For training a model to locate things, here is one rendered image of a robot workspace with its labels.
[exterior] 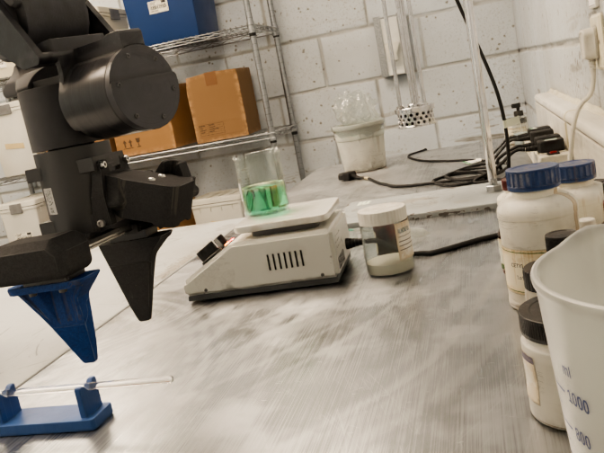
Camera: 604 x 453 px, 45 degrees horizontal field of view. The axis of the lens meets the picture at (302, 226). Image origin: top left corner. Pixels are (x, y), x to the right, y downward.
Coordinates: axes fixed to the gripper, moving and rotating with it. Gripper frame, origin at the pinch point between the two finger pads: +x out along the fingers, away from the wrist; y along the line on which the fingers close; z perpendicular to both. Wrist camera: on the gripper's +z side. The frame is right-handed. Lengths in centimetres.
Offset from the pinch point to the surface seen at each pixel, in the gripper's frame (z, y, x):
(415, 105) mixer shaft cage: 19, 74, -8
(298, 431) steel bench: 14.3, -3.5, 10.7
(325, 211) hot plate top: 10.2, 34.7, 1.4
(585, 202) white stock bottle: 38.4, 24.2, 2.9
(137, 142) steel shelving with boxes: -116, 241, -9
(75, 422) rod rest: -5.1, -1.3, 9.6
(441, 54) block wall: 16, 277, -20
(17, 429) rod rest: -10.7, -1.3, 9.7
